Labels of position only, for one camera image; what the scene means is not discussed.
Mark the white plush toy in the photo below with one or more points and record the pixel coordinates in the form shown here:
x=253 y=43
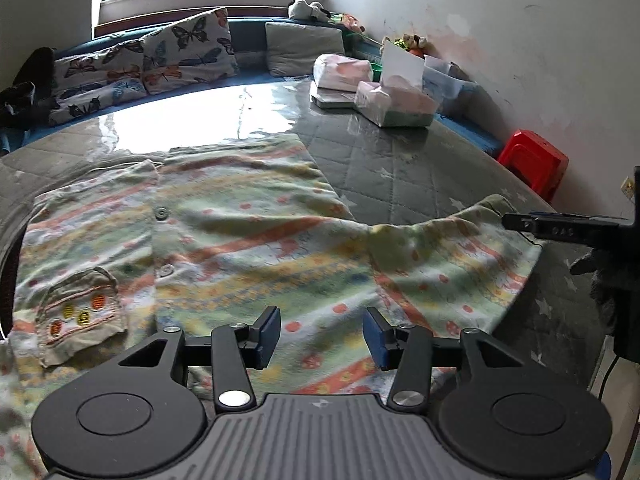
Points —
x=306 y=9

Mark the pink tissue pack with paper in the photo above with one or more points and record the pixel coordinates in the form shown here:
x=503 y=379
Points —
x=395 y=102

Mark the person's right hand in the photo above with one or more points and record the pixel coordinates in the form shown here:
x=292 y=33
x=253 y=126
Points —
x=604 y=280

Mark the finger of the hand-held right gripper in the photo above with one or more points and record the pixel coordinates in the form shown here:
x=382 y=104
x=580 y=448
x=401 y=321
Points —
x=555 y=230

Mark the grey pillow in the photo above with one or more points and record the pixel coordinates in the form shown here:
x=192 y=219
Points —
x=305 y=50

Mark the upright butterfly print pillow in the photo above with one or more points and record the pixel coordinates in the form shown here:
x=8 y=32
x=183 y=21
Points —
x=192 y=50

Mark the colourful plush toy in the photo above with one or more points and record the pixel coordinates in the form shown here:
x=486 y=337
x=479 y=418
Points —
x=350 y=22

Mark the red plastic stool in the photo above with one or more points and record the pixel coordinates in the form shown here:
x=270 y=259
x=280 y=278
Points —
x=532 y=160

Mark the white wall outlet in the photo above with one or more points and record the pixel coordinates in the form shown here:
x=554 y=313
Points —
x=626 y=187

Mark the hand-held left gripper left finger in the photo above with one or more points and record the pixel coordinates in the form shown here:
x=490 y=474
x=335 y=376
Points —
x=267 y=337

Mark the blue sofa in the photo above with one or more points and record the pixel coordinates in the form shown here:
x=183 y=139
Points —
x=250 y=40

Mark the long butterfly print pillow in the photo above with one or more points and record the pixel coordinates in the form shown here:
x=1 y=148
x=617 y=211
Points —
x=95 y=82

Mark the black clothing pile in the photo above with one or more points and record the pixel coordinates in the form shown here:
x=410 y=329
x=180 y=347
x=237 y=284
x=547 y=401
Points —
x=27 y=85

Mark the striped patterned button shirt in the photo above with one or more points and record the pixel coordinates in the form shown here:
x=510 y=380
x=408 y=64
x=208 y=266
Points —
x=240 y=250

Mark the brown teddy bear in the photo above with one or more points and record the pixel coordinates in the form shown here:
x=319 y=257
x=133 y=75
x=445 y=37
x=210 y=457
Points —
x=411 y=44

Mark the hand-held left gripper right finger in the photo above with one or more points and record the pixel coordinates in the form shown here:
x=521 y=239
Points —
x=376 y=340

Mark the grey quilted star table cover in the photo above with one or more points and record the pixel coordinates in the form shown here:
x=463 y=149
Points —
x=400 y=165

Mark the clear plastic storage box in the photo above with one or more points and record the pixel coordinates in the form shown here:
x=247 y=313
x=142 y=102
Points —
x=447 y=80

